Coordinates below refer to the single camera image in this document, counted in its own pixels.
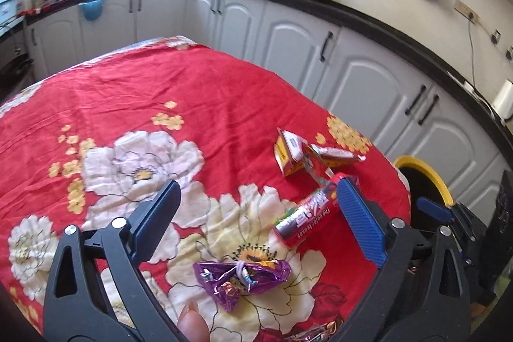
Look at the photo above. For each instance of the black countertop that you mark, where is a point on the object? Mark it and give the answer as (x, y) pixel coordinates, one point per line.
(360, 15)

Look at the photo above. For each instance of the white electric kettle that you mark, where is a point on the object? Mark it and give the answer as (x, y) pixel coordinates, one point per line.
(504, 99)

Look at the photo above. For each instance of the wall power socket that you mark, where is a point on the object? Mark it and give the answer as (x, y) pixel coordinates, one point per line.
(465, 9)

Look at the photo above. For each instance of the blue white container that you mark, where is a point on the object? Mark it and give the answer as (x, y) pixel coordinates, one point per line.
(9, 5)

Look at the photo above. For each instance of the person's left hand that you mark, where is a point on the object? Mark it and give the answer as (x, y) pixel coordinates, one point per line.
(194, 324)

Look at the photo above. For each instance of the red foil wrapper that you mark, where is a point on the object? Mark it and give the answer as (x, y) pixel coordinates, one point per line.
(316, 332)

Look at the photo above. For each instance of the yellow-rimmed waste bin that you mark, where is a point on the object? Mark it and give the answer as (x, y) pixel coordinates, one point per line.
(435, 175)

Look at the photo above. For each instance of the silver red wrapper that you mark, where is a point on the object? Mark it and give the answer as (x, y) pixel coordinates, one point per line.
(338, 153)

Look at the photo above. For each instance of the black wall hook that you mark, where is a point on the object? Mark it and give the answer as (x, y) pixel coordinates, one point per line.
(509, 52)
(496, 36)

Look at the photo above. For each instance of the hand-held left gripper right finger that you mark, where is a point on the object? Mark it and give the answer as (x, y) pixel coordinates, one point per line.
(360, 221)

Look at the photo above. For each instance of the purple foil wrapper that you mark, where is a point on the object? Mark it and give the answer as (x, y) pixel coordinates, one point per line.
(236, 278)

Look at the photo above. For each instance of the red floral tablecloth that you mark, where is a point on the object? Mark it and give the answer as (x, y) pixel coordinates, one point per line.
(180, 93)

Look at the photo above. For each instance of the red tube wrapper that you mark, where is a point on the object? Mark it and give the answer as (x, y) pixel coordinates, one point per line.
(308, 209)

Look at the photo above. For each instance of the yellow red small carton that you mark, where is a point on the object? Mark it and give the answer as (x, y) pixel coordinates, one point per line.
(290, 155)

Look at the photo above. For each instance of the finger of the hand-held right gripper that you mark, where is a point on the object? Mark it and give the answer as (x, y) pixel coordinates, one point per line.
(435, 206)
(465, 221)

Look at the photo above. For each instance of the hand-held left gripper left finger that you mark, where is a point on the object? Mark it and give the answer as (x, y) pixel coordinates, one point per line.
(156, 217)

